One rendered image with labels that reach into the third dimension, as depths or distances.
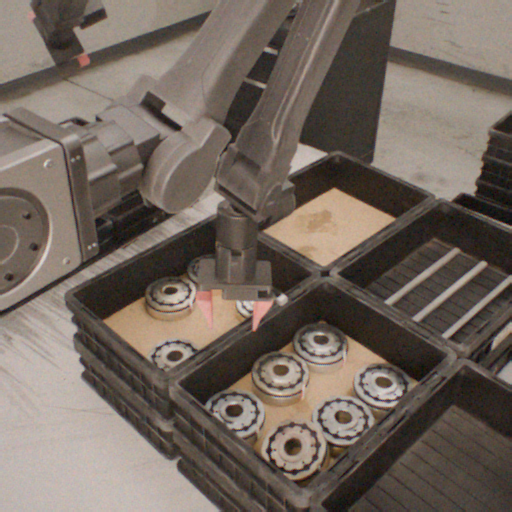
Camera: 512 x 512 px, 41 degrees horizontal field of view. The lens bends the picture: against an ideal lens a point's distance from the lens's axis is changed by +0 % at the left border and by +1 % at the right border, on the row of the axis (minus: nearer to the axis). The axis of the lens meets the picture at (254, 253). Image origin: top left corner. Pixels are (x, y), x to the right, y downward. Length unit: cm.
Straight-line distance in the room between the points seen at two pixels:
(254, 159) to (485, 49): 378
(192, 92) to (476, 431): 81
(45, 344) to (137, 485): 42
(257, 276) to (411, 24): 389
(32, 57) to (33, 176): 389
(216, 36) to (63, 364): 98
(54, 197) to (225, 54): 21
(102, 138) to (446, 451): 81
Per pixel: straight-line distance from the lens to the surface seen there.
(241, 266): 94
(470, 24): 458
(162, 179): 64
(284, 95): 82
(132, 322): 138
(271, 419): 121
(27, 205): 56
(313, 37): 81
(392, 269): 154
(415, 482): 117
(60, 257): 60
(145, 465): 132
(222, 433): 106
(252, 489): 112
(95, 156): 60
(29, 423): 142
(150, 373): 115
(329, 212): 169
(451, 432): 124
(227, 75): 67
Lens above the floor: 177
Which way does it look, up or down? 37 degrees down
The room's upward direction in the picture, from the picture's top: 1 degrees clockwise
